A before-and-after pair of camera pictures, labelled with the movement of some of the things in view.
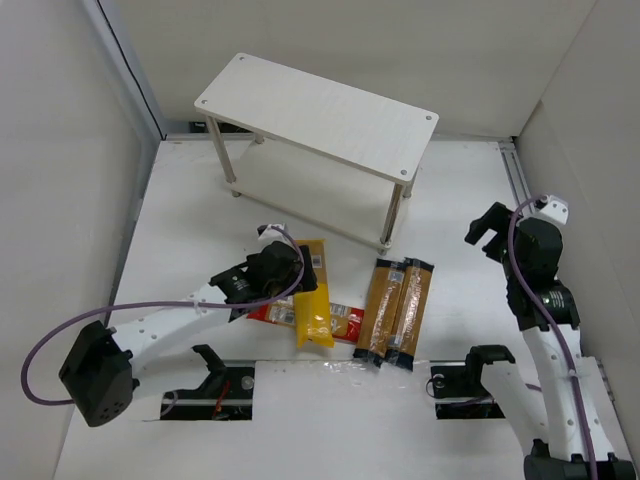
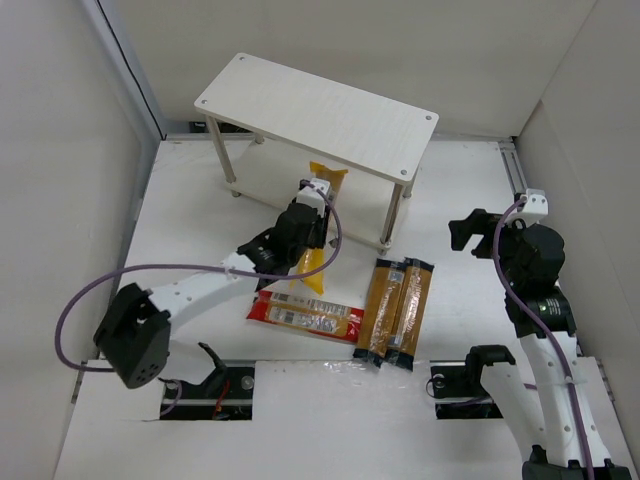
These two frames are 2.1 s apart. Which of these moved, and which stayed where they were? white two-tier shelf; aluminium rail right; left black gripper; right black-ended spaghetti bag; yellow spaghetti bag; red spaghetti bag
Moved: left black gripper; yellow spaghetti bag
Stayed: white two-tier shelf; red spaghetti bag; aluminium rail right; right black-ended spaghetti bag
